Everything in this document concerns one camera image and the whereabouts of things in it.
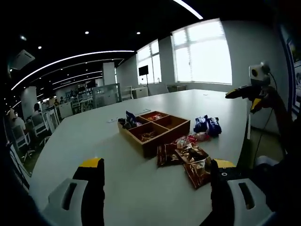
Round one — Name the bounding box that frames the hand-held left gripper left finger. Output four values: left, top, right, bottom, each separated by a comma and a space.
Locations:
43, 158, 105, 226

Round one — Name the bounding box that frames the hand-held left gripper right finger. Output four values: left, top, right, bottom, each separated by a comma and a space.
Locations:
210, 159, 277, 226

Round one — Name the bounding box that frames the golden mixed nuts packet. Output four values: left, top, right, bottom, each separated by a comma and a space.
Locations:
182, 157, 212, 189
137, 131, 157, 143
156, 143, 183, 168
174, 142, 210, 164

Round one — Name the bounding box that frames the blue cookies packet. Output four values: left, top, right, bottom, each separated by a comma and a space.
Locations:
193, 114, 209, 134
206, 117, 223, 137

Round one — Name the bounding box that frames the wooden four-compartment container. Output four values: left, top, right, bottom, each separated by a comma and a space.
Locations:
117, 110, 191, 159

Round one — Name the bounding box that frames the white table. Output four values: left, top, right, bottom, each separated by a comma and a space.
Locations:
28, 89, 252, 226

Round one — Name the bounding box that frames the pale grey rounded object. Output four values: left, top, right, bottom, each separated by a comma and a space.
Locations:
255, 155, 279, 168

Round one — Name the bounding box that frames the white table socket strip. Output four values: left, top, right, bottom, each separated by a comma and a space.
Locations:
107, 108, 151, 123

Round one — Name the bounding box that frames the white office chair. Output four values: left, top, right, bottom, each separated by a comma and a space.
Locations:
30, 113, 54, 145
121, 86, 134, 101
10, 124, 33, 163

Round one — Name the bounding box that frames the narrow window with blinds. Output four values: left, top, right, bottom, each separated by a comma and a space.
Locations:
136, 40, 162, 85

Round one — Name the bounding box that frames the straight ceiling light strip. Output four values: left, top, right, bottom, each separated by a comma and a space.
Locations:
173, 0, 204, 20

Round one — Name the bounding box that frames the black screen on tripod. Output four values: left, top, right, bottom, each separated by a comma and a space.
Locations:
138, 65, 150, 86

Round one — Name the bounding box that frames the long curved ceiling light strip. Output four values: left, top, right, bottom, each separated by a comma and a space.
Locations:
10, 49, 137, 90

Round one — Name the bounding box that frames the ceiling air conditioner vent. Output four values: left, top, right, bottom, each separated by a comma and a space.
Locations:
8, 48, 36, 71

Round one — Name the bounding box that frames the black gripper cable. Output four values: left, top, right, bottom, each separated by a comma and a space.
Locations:
253, 72, 278, 163

